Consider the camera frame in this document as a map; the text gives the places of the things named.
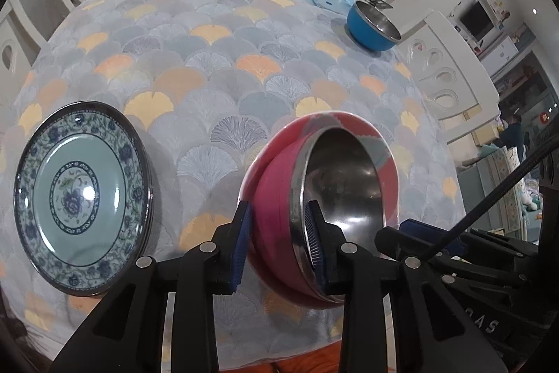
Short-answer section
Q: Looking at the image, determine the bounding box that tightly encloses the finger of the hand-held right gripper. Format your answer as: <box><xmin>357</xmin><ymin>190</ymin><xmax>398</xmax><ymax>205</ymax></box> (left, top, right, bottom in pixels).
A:
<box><xmin>398</xmin><ymin>219</ymin><xmax>464</xmax><ymax>253</ymax></box>
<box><xmin>375</xmin><ymin>227</ymin><xmax>442</xmax><ymax>264</ymax></box>

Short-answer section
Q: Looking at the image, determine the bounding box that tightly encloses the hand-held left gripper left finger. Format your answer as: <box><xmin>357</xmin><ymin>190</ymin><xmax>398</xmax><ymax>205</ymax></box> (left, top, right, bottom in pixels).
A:
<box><xmin>48</xmin><ymin>200</ymin><xmax>254</xmax><ymax>373</ymax></box>

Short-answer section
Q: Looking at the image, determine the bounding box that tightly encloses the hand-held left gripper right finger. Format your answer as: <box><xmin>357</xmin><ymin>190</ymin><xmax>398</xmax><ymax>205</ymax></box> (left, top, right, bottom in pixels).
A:
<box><xmin>306</xmin><ymin>200</ymin><xmax>509</xmax><ymax>373</ymax></box>

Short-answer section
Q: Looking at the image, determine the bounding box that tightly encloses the pink steel bowl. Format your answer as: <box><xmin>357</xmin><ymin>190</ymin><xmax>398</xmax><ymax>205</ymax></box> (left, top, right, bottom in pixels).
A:
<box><xmin>239</xmin><ymin>113</ymin><xmax>400</xmax><ymax>310</ymax></box>

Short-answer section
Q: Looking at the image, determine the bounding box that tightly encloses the small blue floral plate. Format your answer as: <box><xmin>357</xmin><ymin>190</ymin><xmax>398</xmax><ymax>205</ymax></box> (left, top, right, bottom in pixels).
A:
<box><xmin>12</xmin><ymin>102</ymin><xmax>153</xmax><ymax>297</ymax></box>

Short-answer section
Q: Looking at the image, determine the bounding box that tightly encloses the patterned sofa cover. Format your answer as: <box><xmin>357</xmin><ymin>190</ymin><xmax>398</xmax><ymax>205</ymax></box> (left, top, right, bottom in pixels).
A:
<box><xmin>476</xmin><ymin>146</ymin><xmax>542</xmax><ymax>234</ymax></box>

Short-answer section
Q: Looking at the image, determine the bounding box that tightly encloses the orange cloth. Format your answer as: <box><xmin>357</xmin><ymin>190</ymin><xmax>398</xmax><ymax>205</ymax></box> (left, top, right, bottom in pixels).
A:
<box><xmin>218</xmin><ymin>344</ymin><xmax>346</xmax><ymax>373</ymax></box>

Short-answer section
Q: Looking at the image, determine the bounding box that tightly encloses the fan patterned tablecloth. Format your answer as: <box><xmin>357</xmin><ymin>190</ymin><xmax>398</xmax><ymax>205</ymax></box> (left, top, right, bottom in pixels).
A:
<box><xmin>0</xmin><ymin>0</ymin><xmax>461</xmax><ymax>360</ymax></box>

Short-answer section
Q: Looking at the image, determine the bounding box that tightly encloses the white cabinet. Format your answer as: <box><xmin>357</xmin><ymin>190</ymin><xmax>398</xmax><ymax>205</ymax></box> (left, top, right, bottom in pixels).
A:
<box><xmin>478</xmin><ymin>36</ymin><xmax>520</xmax><ymax>72</ymax></box>

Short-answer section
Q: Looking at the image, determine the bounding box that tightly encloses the blue steel bowl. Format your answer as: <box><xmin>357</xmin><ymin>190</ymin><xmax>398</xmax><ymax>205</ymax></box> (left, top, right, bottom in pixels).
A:
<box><xmin>346</xmin><ymin>0</ymin><xmax>401</xmax><ymax>52</ymax></box>

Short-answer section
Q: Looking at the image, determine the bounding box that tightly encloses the white microwave oven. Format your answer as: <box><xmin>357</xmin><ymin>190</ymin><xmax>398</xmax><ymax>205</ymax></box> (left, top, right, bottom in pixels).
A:
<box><xmin>458</xmin><ymin>0</ymin><xmax>499</xmax><ymax>39</ymax></box>

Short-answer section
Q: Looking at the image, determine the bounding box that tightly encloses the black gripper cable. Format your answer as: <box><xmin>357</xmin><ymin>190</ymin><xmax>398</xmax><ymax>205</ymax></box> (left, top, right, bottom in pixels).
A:
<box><xmin>430</xmin><ymin>141</ymin><xmax>559</xmax><ymax>260</ymax></box>

